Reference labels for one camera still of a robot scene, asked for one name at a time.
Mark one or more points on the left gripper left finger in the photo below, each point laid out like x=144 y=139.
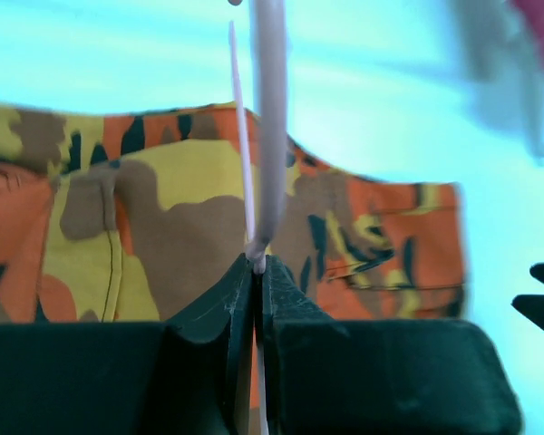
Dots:
x=187 y=375

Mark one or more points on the pink wire hanger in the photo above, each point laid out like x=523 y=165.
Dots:
x=268 y=37

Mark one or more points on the white and silver clothes rack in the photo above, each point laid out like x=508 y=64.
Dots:
x=506 y=64

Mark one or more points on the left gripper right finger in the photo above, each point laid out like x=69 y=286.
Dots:
x=325 y=376

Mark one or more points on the orange camouflage trousers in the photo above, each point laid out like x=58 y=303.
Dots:
x=131 y=218

